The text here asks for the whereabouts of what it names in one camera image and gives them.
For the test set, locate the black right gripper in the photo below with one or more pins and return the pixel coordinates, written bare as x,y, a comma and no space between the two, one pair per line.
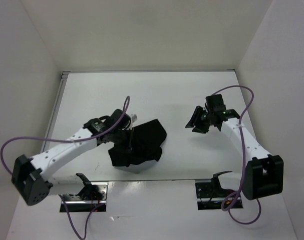
195,118

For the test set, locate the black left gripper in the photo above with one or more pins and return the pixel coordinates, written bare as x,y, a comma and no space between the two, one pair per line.
129,131

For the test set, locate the black skirt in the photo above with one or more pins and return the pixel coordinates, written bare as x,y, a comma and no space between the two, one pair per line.
139,145

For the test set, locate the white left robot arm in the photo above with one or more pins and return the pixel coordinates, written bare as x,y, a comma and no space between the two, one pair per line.
31,174

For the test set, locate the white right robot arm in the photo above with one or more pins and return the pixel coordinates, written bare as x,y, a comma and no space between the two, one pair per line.
263,174

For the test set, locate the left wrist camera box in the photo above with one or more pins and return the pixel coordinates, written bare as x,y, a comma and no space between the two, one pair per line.
119,117

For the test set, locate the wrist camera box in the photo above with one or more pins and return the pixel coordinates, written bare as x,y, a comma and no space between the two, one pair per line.
215,103
119,117

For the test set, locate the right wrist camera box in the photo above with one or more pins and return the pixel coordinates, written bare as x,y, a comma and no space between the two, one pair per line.
215,103

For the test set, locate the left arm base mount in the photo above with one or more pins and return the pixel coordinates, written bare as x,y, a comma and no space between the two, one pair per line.
85,201

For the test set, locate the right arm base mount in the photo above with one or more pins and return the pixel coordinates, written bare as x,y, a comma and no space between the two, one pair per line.
208,196

